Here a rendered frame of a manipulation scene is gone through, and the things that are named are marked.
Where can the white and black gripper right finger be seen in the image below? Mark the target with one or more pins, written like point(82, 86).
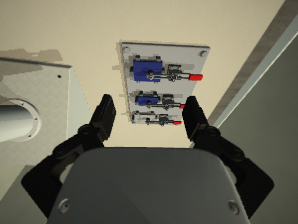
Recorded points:
point(252, 183)

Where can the toggle clamp with red handle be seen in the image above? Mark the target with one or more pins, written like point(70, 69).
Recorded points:
point(167, 102)

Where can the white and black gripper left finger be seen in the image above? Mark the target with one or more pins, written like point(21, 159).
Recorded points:
point(42, 182)

